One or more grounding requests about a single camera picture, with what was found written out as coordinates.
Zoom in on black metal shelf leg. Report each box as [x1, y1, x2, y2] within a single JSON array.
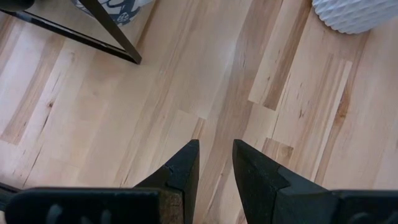
[[0, 0, 143, 65]]

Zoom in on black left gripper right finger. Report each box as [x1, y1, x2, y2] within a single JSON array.
[[233, 139, 338, 224]]

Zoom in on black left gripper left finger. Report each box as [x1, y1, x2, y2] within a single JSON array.
[[135, 139, 200, 224]]

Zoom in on white textured pen holder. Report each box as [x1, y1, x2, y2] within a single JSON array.
[[312, 0, 398, 35]]

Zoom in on dark red mug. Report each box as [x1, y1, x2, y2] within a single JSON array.
[[0, 0, 35, 12]]

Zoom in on white mug blue pattern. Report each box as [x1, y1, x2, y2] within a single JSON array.
[[71, 0, 153, 26]]

